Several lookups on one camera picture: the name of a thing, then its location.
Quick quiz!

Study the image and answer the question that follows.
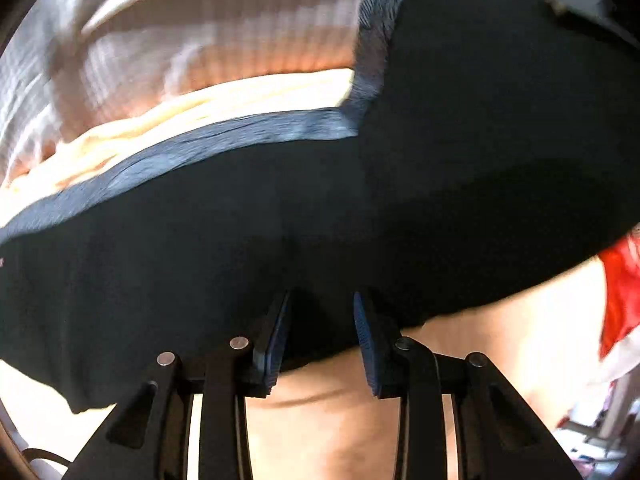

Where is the black pants patterned waistband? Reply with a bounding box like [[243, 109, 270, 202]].
[[1, 0, 639, 411]]

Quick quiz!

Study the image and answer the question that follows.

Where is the peach orange blanket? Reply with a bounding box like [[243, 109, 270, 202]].
[[1, 70, 608, 479]]

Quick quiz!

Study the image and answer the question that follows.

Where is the red embroidered cushion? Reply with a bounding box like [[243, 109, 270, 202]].
[[599, 233, 639, 360]]

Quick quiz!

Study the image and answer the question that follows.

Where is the grey striped duvet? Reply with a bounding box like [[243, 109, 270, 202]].
[[1, 0, 361, 184]]

